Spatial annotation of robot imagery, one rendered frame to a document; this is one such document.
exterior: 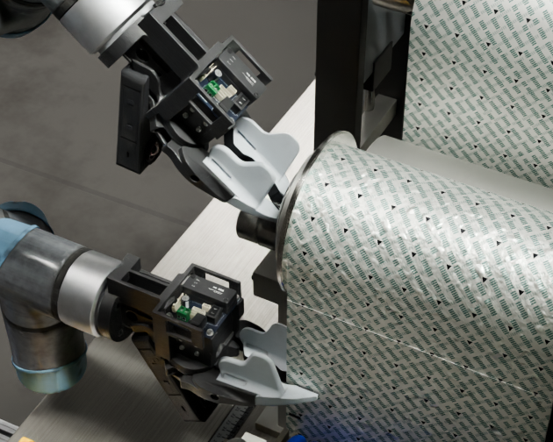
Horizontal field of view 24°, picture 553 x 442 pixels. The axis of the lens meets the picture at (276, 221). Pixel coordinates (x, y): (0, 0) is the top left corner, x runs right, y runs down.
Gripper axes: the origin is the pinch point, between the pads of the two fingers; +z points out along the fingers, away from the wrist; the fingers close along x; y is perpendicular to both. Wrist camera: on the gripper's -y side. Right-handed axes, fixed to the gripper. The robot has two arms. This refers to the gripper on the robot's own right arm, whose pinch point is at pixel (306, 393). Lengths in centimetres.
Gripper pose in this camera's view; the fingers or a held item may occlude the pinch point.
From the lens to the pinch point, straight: 116.4
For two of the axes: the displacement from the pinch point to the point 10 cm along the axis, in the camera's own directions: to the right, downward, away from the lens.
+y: 0.0, -7.4, -6.8
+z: 8.8, 3.2, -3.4
